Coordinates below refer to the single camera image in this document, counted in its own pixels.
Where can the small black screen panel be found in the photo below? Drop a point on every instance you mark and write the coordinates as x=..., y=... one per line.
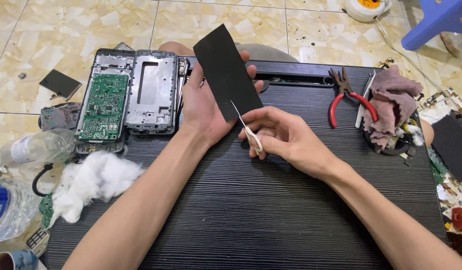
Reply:
x=60, y=83

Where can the ceramic mug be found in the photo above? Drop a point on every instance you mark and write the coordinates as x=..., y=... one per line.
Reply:
x=13, y=260

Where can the silver phone middle frame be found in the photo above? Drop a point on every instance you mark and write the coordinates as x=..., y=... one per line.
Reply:
x=167, y=93

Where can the small white circuit board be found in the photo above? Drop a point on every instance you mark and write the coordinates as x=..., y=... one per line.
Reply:
x=439, y=99

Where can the black foam pad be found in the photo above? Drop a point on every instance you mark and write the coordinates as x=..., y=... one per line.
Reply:
x=454, y=146

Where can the clear plastic bottle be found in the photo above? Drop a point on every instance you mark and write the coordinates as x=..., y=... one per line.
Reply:
x=39, y=146

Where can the blue plastic stool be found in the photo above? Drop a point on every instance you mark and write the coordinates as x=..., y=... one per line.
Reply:
x=437, y=18

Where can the gray circuit board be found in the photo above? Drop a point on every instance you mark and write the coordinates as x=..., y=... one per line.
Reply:
x=60, y=116

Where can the phone frame with board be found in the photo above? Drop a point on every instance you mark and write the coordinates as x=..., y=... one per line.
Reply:
x=111, y=62

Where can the blue-label plastic bottle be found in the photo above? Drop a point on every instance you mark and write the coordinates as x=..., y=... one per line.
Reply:
x=9, y=206

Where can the small green circuit board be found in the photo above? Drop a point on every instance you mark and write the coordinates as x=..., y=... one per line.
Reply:
x=46, y=210

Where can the person's right hand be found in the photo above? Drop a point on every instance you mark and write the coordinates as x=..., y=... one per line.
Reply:
x=302, y=138

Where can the gray keypad part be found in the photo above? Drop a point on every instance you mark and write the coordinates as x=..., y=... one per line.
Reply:
x=37, y=242

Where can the white plastic pry tool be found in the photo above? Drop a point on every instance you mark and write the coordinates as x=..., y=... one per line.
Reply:
x=362, y=108

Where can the dark phone frame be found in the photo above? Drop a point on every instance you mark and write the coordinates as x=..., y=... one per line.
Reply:
x=183, y=71

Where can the black round tray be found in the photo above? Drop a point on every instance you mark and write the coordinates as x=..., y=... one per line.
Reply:
x=398, y=150

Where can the heap of electronic scraps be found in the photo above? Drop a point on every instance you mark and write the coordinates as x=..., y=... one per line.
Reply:
x=454, y=195

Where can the pink rag cloth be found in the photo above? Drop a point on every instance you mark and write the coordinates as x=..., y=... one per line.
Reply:
x=392, y=101

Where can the white round extension socket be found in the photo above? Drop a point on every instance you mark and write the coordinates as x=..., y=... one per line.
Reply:
x=366, y=8

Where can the black adhesive sheet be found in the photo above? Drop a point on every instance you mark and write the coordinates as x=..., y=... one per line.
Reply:
x=225, y=71

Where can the small gray stone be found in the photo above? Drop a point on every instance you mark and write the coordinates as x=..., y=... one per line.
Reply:
x=22, y=75

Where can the white cotton wool wad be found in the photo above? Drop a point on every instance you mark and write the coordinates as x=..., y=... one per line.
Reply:
x=92, y=180

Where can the person's left hand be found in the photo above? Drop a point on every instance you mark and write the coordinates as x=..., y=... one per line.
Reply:
x=199, y=108

